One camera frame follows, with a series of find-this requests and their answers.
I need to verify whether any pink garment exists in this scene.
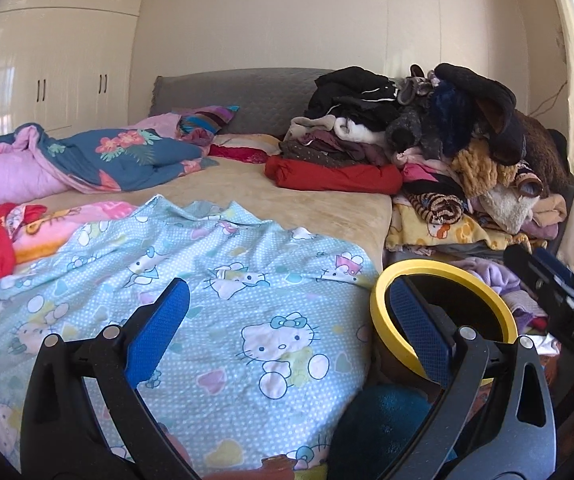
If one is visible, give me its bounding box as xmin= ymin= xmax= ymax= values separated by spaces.
xmin=399 ymin=157 xmax=459 ymax=187

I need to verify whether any cream pillow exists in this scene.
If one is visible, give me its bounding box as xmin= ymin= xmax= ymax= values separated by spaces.
xmin=211 ymin=132 xmax=283 ymax=154

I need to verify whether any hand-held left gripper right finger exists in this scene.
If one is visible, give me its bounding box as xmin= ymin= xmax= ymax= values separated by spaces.
xmin=382 ymin=277 xmax=558 ymax=480

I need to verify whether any lavender cloth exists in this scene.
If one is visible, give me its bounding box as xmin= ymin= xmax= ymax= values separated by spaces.
xmin=449 ymin=257 xmax=524 ymax=307

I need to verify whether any black fleece garment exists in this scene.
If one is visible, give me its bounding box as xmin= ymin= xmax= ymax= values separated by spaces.
xmin=434 ymin=62 xmax=529 ymax=167

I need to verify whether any brown plush garment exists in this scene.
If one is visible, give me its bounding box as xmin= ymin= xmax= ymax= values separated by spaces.
xmin=516 ymin=112 xmax=574 ymax=197

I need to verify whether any cream wardrobe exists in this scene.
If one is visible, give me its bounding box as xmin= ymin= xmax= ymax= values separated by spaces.
xmin=0 ymin=0 xmax=148 ymax=149

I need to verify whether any dark blue fuzzy garment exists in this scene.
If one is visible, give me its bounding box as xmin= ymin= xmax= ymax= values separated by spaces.
xmin=429 ymin=82 xmax=484 ymax=159

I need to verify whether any red folded cloth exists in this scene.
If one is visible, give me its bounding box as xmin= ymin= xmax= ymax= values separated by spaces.
xmin=264 ymin=154 xmax=404 ymax=195

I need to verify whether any black bin with yellow rim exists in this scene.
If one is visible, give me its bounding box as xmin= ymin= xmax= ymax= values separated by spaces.
xmin=369 ymin=258 xmax=519 ymax=392

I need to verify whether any tan bed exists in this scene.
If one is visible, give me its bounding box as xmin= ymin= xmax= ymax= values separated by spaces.
xmin=16 ymin=157 xmax=394 ymax=272

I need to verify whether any tiger-striped cloth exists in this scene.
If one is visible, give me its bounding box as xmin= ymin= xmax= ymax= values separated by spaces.
xmin=406 ymin=192 xmax=469 ymax=225

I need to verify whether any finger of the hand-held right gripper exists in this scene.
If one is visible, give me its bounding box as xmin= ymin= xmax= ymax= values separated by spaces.
xmin=534 ymin=247 xmax=574 ymax=312
xmin=503 ymin=243 xmax=574 ymax=322

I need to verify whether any brown striped knit cuff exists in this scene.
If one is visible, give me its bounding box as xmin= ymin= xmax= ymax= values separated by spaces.
xmin=514 ymin=172 xmax=544 ymax=199

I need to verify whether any white crumpled cloth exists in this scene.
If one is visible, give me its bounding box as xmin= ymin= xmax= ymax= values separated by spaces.
xmin=514 ymin=332 xmax=564 ymax=357

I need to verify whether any striped pillow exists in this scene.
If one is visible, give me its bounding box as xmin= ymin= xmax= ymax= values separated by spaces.
xmin=174 ymin=104 xmax=242 ymax=141

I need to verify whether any grey headboard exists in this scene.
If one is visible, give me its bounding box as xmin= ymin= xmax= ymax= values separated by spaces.
xmin=147 ymin=67 xmax=339 ymax=136

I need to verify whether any grey slipper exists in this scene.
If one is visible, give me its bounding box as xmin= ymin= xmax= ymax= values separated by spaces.
xmin=396 ymin=63 xmax=439 ymax=107

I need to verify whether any black jacket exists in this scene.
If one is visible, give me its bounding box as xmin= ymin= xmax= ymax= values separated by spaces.
xmin=305 ymin=65 xmax=401 ymax=119

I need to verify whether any light-blue cartoon cat sheet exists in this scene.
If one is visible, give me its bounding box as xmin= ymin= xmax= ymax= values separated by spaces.
xmin=0 ymin=198 xmax=381 ymax=477

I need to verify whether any pink pillow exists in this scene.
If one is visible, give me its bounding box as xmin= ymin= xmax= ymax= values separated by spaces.
xmin=134 ymin=112 xmax=183 ymax=139

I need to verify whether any white fleece garment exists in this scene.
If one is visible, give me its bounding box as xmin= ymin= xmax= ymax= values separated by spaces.
xmin=476 ymin=182 xmax=536 ymax=235

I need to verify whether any dark red patterned cloth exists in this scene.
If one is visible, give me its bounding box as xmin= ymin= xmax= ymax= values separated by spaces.
xmin=208 ymin=143 xmax=268 ymax=165

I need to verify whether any pink cartoon blanket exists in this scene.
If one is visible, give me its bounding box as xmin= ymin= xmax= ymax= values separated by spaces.
xmin=6 ymin=200 xmax=138 ymax=265

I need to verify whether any peach cloth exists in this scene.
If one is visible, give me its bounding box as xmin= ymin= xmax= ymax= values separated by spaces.
xmin=532 ymin=193 xmax=569 ymax=229

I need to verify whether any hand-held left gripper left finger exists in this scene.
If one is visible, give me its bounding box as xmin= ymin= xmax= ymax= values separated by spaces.
xmin=19 ymin=277 xmax=203 ymax=480

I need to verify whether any tan curly fleece garment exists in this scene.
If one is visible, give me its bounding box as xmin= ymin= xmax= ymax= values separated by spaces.
xmin=449 ymin=138 xmax=519 ymax=199

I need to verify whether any beige cloth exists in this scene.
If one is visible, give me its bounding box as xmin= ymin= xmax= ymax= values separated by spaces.
xmin=284 ymin=114 xmax=339 ymax=142

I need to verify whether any teal round object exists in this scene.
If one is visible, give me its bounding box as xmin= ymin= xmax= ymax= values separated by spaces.
xmin=339 ymin=383 xmax=459 ymax=480

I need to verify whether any blue floral quilt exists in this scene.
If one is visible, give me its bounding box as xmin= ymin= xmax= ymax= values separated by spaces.
xmin=0 ymin=122 xmax=221 ymax=211

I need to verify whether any dark brown dotted cloth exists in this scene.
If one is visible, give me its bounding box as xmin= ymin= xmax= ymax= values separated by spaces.
xmin=279 ymin=129 xmax=394 ymax=167

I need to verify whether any mauve cloth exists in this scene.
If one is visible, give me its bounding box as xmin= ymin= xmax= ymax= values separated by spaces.
xmin=504 ymin=289 xmax=549 ymax=334

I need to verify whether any grey fuzzy garment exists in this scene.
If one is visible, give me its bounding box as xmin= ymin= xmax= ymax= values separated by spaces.
xmin=385 ymin=104 xmax=444 ymax=157

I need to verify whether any thin wall cable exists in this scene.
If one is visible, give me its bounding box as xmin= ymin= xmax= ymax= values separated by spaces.
xmin=529 ymin=79 xmax=569 ymax=117

